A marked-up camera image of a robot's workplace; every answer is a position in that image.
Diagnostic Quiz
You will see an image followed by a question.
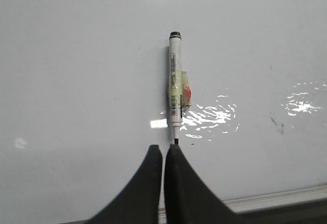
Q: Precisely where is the white taped whiteboard marker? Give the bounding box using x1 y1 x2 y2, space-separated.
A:
168 31 192 144

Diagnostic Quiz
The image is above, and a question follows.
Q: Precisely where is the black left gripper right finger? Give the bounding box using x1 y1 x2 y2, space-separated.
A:
163 144 245 223

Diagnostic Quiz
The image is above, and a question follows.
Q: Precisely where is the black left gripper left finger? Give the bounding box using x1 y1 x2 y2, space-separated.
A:
86 144 163 224

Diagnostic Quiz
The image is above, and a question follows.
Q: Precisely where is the white whiteboard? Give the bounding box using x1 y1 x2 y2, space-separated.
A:
1 0 326 223

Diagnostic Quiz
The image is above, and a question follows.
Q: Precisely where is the grey aluminium whiteboard tray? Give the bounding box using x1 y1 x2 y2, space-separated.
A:
158 183 327 217

